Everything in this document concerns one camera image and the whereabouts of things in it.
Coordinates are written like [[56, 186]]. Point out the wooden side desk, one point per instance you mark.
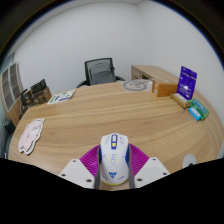
[[150, 71]]

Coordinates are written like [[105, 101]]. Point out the pink animal-shaped mouse pad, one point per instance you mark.
[[31, 135]]

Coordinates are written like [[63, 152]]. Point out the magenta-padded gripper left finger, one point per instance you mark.
[[87, 166]]

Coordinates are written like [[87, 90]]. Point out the purple upright package card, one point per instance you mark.
[[187, 82]]

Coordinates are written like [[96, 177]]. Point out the black sofa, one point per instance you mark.
[[6, 136]]

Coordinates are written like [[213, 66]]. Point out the green flat box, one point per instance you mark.
[[201, 108]]

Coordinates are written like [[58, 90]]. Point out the small dark printed box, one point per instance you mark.
[[38, 86]]

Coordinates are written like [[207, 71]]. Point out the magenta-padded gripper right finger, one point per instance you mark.
[[141, 166]]

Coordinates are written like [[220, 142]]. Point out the white green paper leaflet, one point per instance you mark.
[[61, 96]]

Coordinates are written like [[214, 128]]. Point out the white blue yellow computer mouse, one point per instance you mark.
[[114, 160]]

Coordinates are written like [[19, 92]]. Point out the orange-brown cardboard box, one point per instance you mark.
[[164, 89]]

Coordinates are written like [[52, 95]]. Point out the light blue small box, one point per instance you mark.
[[194, 114]]

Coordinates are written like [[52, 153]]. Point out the wooden shelf unit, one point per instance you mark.
[[10, 86]]

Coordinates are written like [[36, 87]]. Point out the grey mesh office chair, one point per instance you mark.
[[99, 71]]

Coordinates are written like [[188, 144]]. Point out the yellowish flat box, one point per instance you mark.
[[180, 100]]

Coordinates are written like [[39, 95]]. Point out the wide dark cardboard box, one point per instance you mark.
[[42, 96]]

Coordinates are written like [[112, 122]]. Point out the tall dark cardboard box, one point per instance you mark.
[[26, 97]]

